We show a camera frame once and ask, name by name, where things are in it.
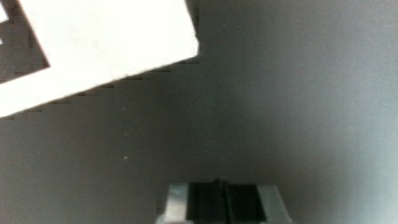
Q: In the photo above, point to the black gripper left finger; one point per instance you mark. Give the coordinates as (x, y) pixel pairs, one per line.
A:
(195, 205)

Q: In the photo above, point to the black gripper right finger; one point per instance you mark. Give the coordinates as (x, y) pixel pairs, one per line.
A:
(255, 205)

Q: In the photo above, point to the white chair backrest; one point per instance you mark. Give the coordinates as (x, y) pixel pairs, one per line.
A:
(81, 42)

